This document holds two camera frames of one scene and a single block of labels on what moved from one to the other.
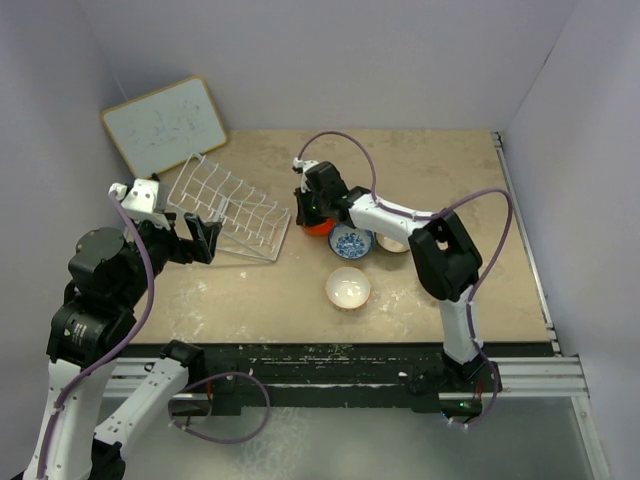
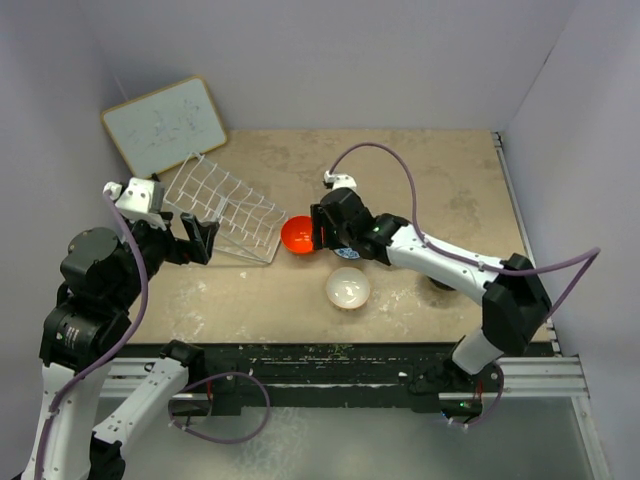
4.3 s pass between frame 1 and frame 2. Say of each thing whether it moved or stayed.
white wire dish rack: stayed
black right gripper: moved
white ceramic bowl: stayed
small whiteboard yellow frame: stayed
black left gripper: stayed
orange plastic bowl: moved
